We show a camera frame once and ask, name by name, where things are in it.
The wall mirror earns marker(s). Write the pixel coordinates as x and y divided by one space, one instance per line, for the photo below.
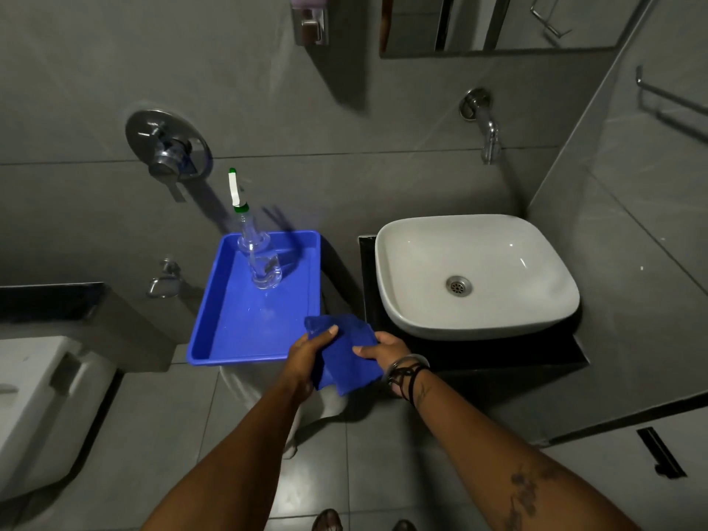
498 22

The wall soap dispenser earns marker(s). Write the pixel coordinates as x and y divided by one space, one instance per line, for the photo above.
310 19

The person's right thumb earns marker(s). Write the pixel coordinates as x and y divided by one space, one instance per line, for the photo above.
365 350

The white plastic stool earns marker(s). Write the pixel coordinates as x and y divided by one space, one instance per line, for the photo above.
287 403

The person's foot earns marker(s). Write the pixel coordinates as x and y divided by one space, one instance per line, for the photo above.
404 525
327 520

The blue cleaning cloth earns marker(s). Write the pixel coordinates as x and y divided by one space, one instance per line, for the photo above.
340 353

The black wrist bands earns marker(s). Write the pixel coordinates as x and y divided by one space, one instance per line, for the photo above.
408 378

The blue plastic tray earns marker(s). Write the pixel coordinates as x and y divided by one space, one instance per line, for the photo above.
254 309

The white toilet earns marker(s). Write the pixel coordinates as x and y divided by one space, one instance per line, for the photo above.
38 409

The black basin counter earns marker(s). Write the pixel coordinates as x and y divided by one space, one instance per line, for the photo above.
498 348

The chrome shower mixer valve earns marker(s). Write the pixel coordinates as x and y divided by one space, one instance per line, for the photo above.
167 149

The person's right foot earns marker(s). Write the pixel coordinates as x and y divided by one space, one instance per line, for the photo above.
404 525

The chrome towel rail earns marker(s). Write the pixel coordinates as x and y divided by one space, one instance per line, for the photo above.
666 96

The silver bangle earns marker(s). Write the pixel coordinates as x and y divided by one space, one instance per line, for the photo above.
406 363

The white ceramic wash basin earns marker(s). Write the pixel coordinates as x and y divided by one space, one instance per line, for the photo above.
475 273

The person's right hand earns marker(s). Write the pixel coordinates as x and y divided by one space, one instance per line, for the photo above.
386 351

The person's left foot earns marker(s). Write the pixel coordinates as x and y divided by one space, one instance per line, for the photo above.
327 520

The person's left forearm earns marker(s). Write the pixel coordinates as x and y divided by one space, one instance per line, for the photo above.
232 464

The person's left hand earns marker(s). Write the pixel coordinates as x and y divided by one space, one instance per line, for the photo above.
301 362

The person's left thumb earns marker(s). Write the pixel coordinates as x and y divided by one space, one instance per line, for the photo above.
323 338

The clear spray bottle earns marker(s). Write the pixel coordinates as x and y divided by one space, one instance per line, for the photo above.
255 248

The chrome wall spout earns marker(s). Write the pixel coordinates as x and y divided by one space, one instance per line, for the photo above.
485 124

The person's right forearm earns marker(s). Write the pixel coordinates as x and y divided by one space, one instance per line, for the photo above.
498 464

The chrome wall tap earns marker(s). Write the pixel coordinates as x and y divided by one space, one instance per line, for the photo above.
164 280

